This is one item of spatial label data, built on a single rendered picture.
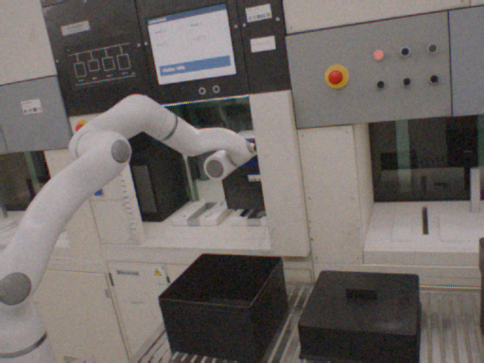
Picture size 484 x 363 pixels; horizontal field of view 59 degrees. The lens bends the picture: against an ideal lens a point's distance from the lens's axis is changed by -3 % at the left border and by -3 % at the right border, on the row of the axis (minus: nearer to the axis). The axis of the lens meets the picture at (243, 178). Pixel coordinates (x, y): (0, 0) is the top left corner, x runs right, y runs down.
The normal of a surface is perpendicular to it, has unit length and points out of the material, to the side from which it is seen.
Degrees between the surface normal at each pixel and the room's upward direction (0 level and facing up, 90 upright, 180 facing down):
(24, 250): 58
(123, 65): 90
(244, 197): 94
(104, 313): 90
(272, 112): 90
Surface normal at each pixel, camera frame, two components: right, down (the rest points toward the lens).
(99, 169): 0.24, 0.55
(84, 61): -0.35, 0.30
